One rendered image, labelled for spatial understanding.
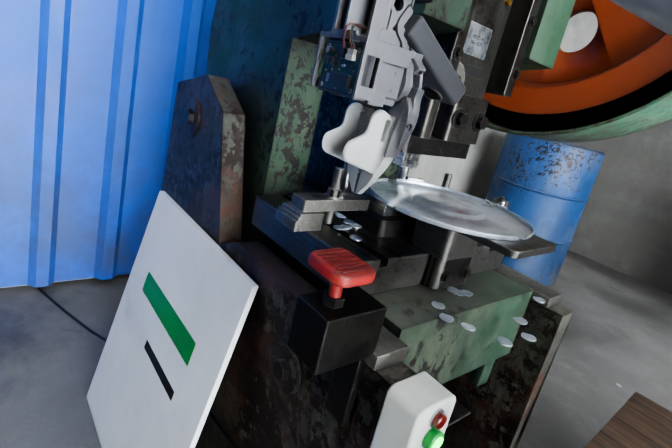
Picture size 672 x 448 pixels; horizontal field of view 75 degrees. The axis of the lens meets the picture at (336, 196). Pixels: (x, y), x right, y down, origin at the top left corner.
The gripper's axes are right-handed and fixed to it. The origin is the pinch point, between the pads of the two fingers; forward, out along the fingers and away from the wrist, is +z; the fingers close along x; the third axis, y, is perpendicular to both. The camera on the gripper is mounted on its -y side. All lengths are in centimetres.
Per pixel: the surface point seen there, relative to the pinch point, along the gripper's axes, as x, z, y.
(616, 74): -5, -23, -66
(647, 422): 20, 50, -91
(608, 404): 0, 85, -157
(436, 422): 12.5, 24.4, -8.3
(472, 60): -15.4, -17.9, -32.8
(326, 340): 3.1, 17.4, 2.6
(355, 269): 2.3, 9.4, 0.3
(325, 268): 0.7, 9.8, 3.1
